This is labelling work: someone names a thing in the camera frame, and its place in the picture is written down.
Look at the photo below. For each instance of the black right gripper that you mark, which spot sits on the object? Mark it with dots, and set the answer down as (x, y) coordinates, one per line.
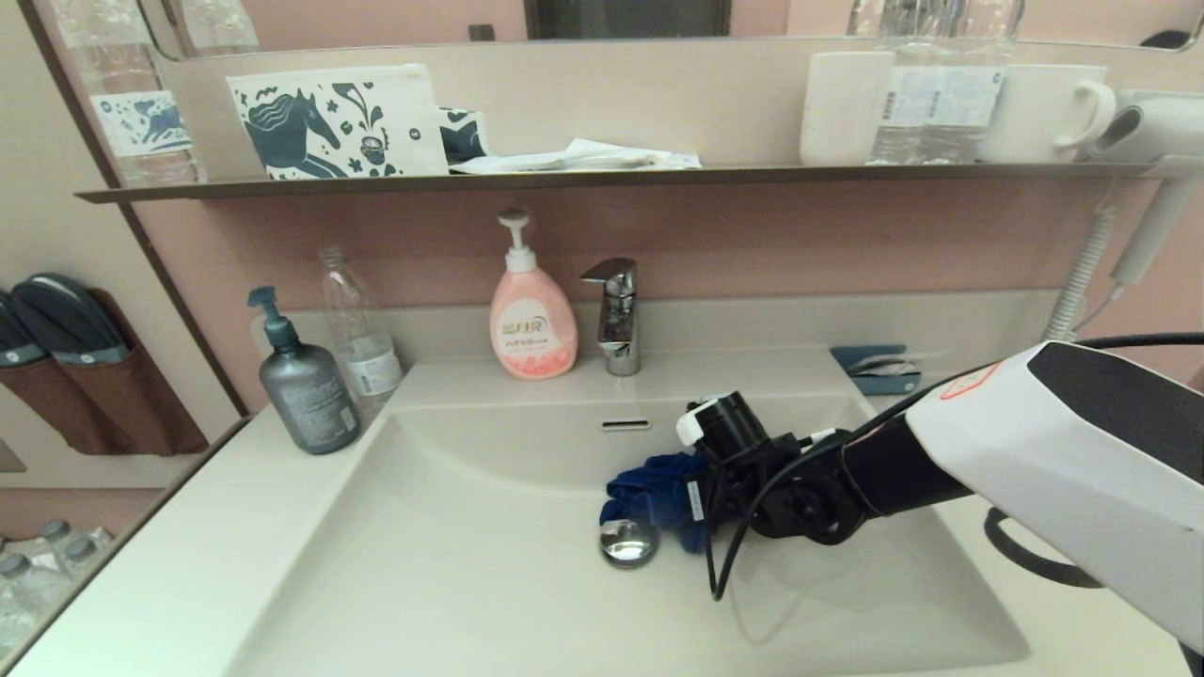
(734, 494)

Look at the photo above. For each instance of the dark blue towel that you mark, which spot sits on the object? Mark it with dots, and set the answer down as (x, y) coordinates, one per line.
(649, 489)

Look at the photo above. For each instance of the chrome faucet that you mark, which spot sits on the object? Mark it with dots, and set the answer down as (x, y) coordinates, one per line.
(621, 329)

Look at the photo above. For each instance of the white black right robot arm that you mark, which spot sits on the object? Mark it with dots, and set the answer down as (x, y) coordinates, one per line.
(1035, 451)

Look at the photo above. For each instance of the chrome sink drain stopper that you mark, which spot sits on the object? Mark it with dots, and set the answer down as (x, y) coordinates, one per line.
(625, 550)

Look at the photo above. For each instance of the white ceramic sink basin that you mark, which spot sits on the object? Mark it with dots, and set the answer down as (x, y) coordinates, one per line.
(423, 564)

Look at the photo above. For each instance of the blue soap tray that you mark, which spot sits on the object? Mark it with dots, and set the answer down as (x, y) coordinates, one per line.
(884, 384)

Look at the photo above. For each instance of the silver sachet packet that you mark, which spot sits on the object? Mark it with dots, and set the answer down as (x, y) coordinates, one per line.
(884, 362)

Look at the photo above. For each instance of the pink hand soap pump bottle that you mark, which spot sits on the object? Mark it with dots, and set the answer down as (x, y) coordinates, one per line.
(533, 329)

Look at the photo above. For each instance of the white plastic wrapped packets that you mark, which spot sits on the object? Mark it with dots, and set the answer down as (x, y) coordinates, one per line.
(588, 156)

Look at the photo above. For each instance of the empty clear plastic bottle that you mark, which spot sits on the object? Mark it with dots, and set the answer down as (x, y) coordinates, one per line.
(357, 318)

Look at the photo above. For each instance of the clear labelled water bottle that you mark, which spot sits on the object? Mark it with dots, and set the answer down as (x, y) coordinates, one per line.
(971, 103)
(908, 103)

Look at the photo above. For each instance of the grey pump bottle teal pump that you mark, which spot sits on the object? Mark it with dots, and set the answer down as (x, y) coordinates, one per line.
(308, 398)

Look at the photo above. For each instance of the small dark print pouch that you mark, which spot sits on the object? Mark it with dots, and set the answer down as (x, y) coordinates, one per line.
(463, 136)

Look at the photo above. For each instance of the large white horse print pouch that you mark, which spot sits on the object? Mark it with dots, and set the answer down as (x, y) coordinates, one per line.
(421, 141)

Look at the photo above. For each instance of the white hair dryer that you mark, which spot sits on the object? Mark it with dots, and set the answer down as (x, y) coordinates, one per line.
(1162, 124)

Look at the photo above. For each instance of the brown slipper bag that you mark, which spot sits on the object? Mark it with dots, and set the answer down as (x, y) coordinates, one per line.
(136, 402)
(49, 407)

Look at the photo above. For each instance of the clear capped water bottle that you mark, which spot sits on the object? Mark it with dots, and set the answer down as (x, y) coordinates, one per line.
(85, 550)
(17, 588)
(56, 534)

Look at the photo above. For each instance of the grey slipper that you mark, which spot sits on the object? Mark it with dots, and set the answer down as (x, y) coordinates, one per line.
(71, 322)
(17, 337)

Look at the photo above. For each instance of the water bottle horse print label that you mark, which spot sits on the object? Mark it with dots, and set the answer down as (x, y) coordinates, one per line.
(150, 132)

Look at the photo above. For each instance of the grey metal wall shelf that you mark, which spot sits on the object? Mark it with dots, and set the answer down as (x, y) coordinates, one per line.
(564, 179)

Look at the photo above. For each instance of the wall mirror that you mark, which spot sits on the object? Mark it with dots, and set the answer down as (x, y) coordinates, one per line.
(376, 19)

